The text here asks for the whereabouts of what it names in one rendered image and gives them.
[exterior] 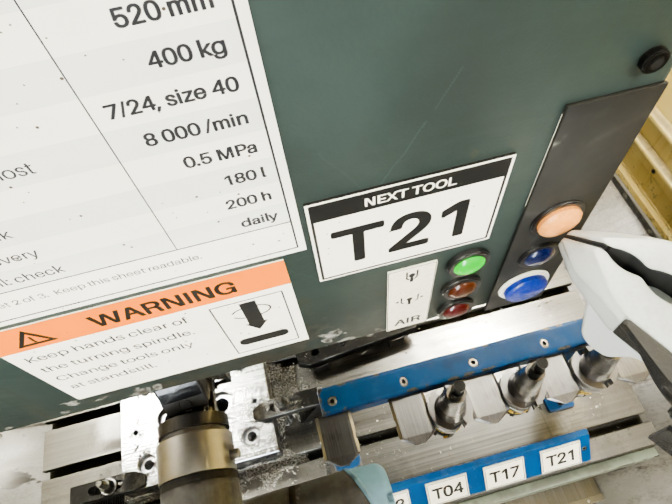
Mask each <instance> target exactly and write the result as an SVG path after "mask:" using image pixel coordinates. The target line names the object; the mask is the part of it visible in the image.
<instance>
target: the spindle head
mask: <svg viewBox="0 0 672 504"><path fill-rule="evenodd" d="M248 4H249V9H250V13H251V17H252V21H253V25H254V30H255V34H256V38H257V42H258V46H259V51H260V55H261V59H262V63H263V67H264V72H265V76H266V80H267V84H268V88H269V93H270V97H271V101H272V105H273V109H274V114H275V118H276V122H277V126H278V131H279V135H280V139H281V143H282V147H283V152H284V156H285V160H286V164H287V168H288V173H289V177H290V181H291V185H292V189H293V194H294V198H295V202H296V206H297V210H298V215H299V219H300V223H301V227H302V231H303V236H304V240H305V244H306V248H307V249H306V250H302V251H299V252H295V253H291V254H287V255H283V256H279V257H275V258H271V259H267V260H263V261H259V262H255V263H251V264H247V265H243V266H239V267H235V268H231V269H227V270H223V271H220V272H216V273H212V274H208V275H204V276H200V277H196V278H192V279H188V280H184V281H180V282H176V283H172V284H168V285H164V286H160V287H156V288H152V289H148V290H144V291H140V292H137V293H133V294H129V295H125V296H121V297H117V298H113V299H109V300H105V301H101V302H97V303H93V304H89V305H85V306H81V307H77V308H73V309H69V310H65V311H61V312H57V313H54V314H50V315H46V316H42V317H38V318H34V319H30V320H26V321H22V322H18V323H14V324H10V325H6V326H2V327H0V330H4V329H8V328H12V327H16V326H20V325H24V324H28V323H32V322H36V321H40V320H44V319H48V318H52V317H56V316H60V315H63V314H67V313H71V312H75V311H79V310H83V309H87V308H91V307H95V306H99V305H103V304H107V303H111V302H115V301H119V300H123V299H127V298H131V297H134V296H138V295H142V294H146V293H150V292H154V291H158V290H162V289H166V288H170V287H174V286H178V285H182V284H186V283H190V282H194V281H198V280H202V279H205V278H209V277H213V276H217V275H221V274H225V273H229V272H233V271H237V270H241V269H245V268H249V267H253V266H257V265H261V264H265V263H269V262H273V261H276V260H280V259H283V260H284V263H285V266H286V269H287V272H288V275H289V278H290V281H291V284H292V288H293V291H294V294H295V297H296V300H297V303H298V306H299V309H300V312H301V315H302V319H303V322H304V325H305V328H306V331H307V334H308V337H309V339H306V340H303V341H299V342H295V343H291V344H288V345H284V346H280V347H276V348H272V349H269V350H265V351H261V352H257V353H254V354H250V355H246V356H242V357H238V358H235V359H231V360H227V361H223V362H220V363H216V364H212V365H208V366H204V367H201V368H197V369H193V370H189V371H186V372H182V373H178V374H174V375H170V376H167V377H163V378H159V379H155V380H152V381H148V382H144V383H140V384H136V385H133V386H129V387H125V388H121V389H118V390H114V391H110V392H106V393H102V394H99V395H95V396H91V397H87V398H84V399H80V400H79V399H77V398H75V397H73V396H71V395H69V394H67V393H66V392H64V391H62V390H60V389H58V388H56V387H55V386H53V385H51V384H49V383H47V382H45V381H43V380H42V379H40V378H38V377H36V376H34V375H32V374H30V373H29V372H27V371H25V370H23V369H21V368H19V367H17V366H16V365H14V364H12V363H10V362H8V361H6V360H4V359H3V358H1V357H0V433H1V432H5V431H9V430H13V429H16V428H20V427H24V426H28V425H31V424H35V423H39V422H43V421H47V420H50V419H54V418H58V417H62V416H65V415H69V414H73V413H77V412H80V411H84V410H88V409H92V408H95V407H99V406H103V405H107V404H110V403H114V402H118V401H122V400H125V399H129V398H133V397H137V396H140V395H144V394H148V393H152V392H155V391H159V390H163V389H167V388H171V387H174V386H178V385H182V384H186V383H189V382H193V381H197V380H201V379H204V378H208V377H212V376H216V375H219V374H223V373H227V372H231V371H234V370H238V369H242V368H246V367H249V366H253V365H257V364H261V363H264V362H268V361H272V360H276V359H279V358H283V357H287V356H291V355H294V354H298V353H302V352H306V351H310V350H313V349H317V348H321V347H325V346H328V345H332V344H336V343H340V342H343V341H347V340H351V339H355V338H358V337H362V336H366V335H370V334H373V333H377V332H381V331H385V330H386V314H387V272H390V271H394V270H397V269H401V268H405V267H409V266H413V265H417V264H421V263H425V262H428V261H432V260H436V259H437V261H438V263H437V268H436V273H435V279H434V284H433V289H432V295H431V300H430V305H429V311H428V316H427V319H430V318H434V317H437V313H436V312H437V310H438V308H439V307H440V306H441V305H442V304H444V303H445V302H447V301H449V300H448V299H445V298H443V297H442V295H441V290H442V288H443V286H444V285H445V284H447V283H448V282H449V281H451V280H453V279H455V278H457V277H454V276H451V275H449V274H448V273H447V270H446V266H447V264H448V263H449V261H450V260H451V259H452V258H453V257H455V256H456V255H458V254H459V253H461V252H464V251H466V250H469V249H474V248H482V249H486V250H488V251H489V253H490V255H491V258H490V261H489V262H488V264H487V265H486V266H485V267H484V268H482V269H481V270H479V271H477V272H475V273H473V274H472V275H477V276H479V277H480V278H481V281H482V284H481V286H480V287H479V288H478V289H477V290H476V291H475V292H474V293H472V294H470V295H468V296H466V297H469V298H472V299H473V301H474V306H473V307H475V306H479V305H482V304H486V302H487V300H488V297H489V295H490V292H491V290H492V287H493V285H494V282H495V280H496V278H497V275H498V273H499V270H500V268H501V265H502V263H503V260H504V258H505V255H506V253H507V250H508V248H509V245H510V243H511V240H512V238H513V235H514V233H515V230H516V228H517V226H518V223H519V221H520V218H521V216H522V213H523V211H524V208H525V204H526V202H527V199H528V197H529V194H530V192H531V189H532V187H533V184H534V182H535V180H536V177H537V175H538V172H539V170H540V167H541V165H542V162H543V160H544V157H545V155H546V152H547V150H548V147H549V145H550V142H551V140H552V137H553V135H554V132H555V130H556V127H557V125H558V122H559V120H560V117H561V115H562V114H563V112H564V109H565V107H566V105H567V104H570V103H574V102H579V101H583V100H587V99H591V98H595V97H599V96H603V95H607V94H612V93H616V92H620V91H624V90H628V89H632V88H636V87H640V86H645V85H649V84H653V83H657V82H661V81H665V79H666V78H667V76H668V74H669V73H670V71H671V69H672V0H248ZM512 152H516V154H517V155H516V158H515V161H514V164H513V167H512V170H511V173H510V176H509V179H508V182H507V185H506V188H505V191H504V194H503V197H502V200H501V203H500V206H499V209H498V212H497V215H496V218H495V221H494V224H493V227H492V230H491V233H490V236H489V239H485V240H481V241H477V242H473V243H469V244H466V245H462V246H458V247H454V248H450V249H446V250H442V251H438V252H435V253H431V254H427V255H423V256H419V257H415V258H411V259H407V260H404V261H400V262H396V263H392V264H388V265H384V266H380V267H376V268H372V269H369V270H365V271H361V272H357V273H353V274H349V275H345V276H341V277H338V278H334V279H330V280H326V281H322V282H320V280H319V275H318V270H317V266H316V261H315V257H314V252H313V247H312V243H311V238H310V234H309V229H308V225H307V220H306V215H305V211H304V206H303V204H305V203H310V202H314V201H318V200H322V199H326V198H330V197H334V196H338V195H342V194H346V193H350V192H354V191H358V190H362V189H366V188H370V187H374V186H378V185H382V184H386V183H390V182H394V181H399V180H403V179H407V178H411V177H415V176H419V175H423V174H427V173H431V172H435V171H439V170H443V169H447V168H451V167H455V166H459V165H463V164H467V163H471V162H475V161H479V160H484V159H488V158H492V157H496V156H500V155H504V154H508V153H512Z"/></svg>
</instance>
